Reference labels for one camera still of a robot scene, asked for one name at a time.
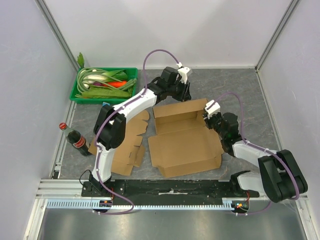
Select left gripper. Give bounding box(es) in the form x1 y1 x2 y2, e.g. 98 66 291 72
167 77 192 103

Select large cardboard box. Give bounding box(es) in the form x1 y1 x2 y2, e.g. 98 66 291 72
148 98 224 178

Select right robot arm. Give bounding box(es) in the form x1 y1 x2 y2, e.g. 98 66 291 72
202 112 308 203

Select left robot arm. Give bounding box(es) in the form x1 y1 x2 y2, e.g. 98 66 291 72
89 66 192 197

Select small cardboard box blank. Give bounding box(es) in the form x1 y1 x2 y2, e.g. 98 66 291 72
87 109 151 177

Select green asparagus bundle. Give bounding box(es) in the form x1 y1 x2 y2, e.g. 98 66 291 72
118 78 137 91

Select orange toy carrot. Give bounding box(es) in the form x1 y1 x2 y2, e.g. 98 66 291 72
106 81 127 88

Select green lettuce leaf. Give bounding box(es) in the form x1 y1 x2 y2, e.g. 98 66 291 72
77 88 132 99

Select white toy radish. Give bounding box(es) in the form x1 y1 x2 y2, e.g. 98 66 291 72
82 74 108 89

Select green long beans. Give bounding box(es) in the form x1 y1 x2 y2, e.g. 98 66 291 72
76 67 104 95

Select dark soda bottle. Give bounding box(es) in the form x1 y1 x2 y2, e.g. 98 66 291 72
59 122 91 156

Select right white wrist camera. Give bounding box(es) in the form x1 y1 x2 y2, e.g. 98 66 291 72
204 100 221 119

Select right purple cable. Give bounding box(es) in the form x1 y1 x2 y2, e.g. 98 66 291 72
214 91 301 216

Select purple cable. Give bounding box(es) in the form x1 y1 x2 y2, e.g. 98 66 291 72
96 48 182 216
214 91 301 216

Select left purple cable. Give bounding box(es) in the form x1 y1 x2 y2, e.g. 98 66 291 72
96 48 182 216

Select slotted cable duct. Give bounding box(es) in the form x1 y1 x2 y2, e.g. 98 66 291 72
46 198 244 211

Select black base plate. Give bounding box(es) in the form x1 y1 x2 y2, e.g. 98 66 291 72
81 178 261 206

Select right aluminium frame post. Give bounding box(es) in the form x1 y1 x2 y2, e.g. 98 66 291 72
254 0 301 74

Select aluminium frame post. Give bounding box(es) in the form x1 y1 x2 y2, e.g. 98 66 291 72
254 0 301 74
35 0 79 71

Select left aluminium frame post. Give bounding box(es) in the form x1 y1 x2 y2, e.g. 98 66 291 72
35 0 79 71

